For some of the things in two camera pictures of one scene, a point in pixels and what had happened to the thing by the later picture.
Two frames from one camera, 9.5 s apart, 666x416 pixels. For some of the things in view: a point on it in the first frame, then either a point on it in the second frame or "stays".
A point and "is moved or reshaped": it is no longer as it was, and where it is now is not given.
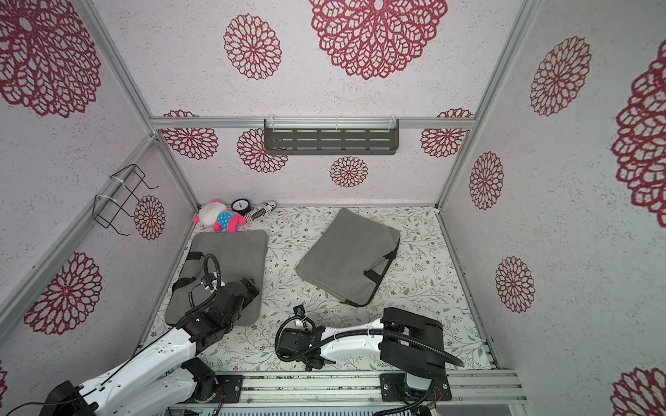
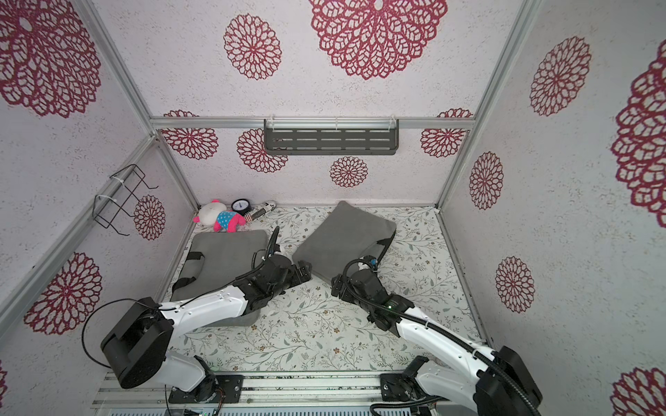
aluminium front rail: (360, 388) stays
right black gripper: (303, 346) to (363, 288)
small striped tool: (260, 211) stays
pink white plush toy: (219, 217) stays
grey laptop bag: (212, 260) stays
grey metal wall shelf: (330, 136) stays
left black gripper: (251, 287) to (297, 277)
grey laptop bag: (351, 258) is moved or reshaped
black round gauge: (241, 205) stays
